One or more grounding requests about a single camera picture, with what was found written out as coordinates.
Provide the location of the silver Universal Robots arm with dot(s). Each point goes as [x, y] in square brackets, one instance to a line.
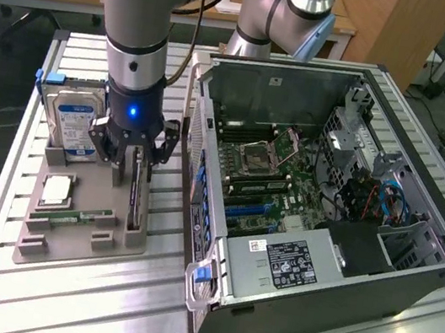
[138, 32]

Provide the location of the blue disk caddy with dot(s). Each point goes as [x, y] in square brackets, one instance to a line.
[51, 77]

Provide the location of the thin graphics card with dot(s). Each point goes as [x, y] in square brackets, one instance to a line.
[134, 199]

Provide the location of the installed RAM stick white clips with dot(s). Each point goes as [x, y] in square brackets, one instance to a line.
[260, 183]

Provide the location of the blue case latch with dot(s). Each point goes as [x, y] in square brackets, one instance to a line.
[201, 275]

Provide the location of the green motherboard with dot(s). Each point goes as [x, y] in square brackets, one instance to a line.
[300, 188]

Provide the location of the CPU socket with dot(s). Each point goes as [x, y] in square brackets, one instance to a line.
[258, 157]

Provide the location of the silver CPU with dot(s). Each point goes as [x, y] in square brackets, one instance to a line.
[55, 190]

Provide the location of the silver disk bay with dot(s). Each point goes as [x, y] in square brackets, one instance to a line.
[414, 245]

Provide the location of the small silver chipset heatsink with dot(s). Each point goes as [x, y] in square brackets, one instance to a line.
[294, 225]

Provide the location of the hard disk with blue label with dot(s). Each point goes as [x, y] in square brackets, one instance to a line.
[73, 128]

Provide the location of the gray power supply with label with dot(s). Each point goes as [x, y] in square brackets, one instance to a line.
[287, 267]

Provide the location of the perforated silver drive cage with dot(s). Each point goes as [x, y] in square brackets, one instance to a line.
[348, 153]

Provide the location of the open metal socket cover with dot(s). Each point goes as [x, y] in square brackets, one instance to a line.
[287, 143]

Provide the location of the open black PC case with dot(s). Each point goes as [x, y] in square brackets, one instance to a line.
[308, 317]

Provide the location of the long blue expansion slot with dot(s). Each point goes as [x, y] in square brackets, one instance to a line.
[245, 209]

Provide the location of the loose green RAM stick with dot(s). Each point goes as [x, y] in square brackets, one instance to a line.
[69, 215]

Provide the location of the black power adapter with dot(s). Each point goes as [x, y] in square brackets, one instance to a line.
[432, 89]

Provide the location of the wooden cabinet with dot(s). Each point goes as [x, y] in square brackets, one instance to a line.
[399, 29]

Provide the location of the gray parts rack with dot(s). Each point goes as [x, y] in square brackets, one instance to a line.
[79, 254]

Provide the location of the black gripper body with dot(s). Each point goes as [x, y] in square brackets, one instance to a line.
[134, 105]

